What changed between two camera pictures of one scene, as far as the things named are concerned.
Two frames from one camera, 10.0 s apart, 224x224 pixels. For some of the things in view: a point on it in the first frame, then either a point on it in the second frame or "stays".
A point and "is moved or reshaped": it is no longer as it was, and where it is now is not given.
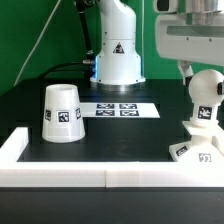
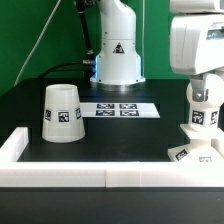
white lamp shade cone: [63, 119] stays
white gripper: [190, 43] to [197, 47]
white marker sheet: [118, 110] stays
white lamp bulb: [202, 87] is moved or reshaped
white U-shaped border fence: [101, 174] stays
